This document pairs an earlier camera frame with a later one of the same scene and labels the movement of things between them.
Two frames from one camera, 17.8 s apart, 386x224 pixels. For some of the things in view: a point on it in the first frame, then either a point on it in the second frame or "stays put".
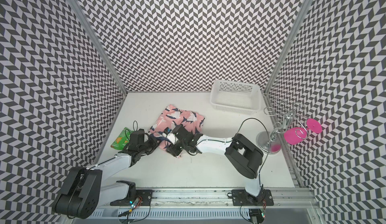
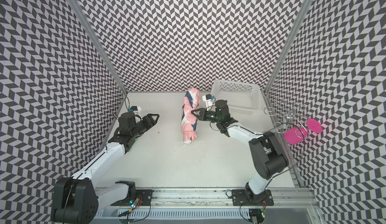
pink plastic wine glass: x=295 y=135 stays put
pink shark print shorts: x=172 y=117 → x=192 y=99
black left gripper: x=155 y=141 → x=150 y=122
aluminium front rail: x=221 y=197 stays put
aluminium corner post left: x=93 y=35 stays put
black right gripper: x=173 y=150 → x=202 y=116
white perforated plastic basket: x=242 y=97 stays put
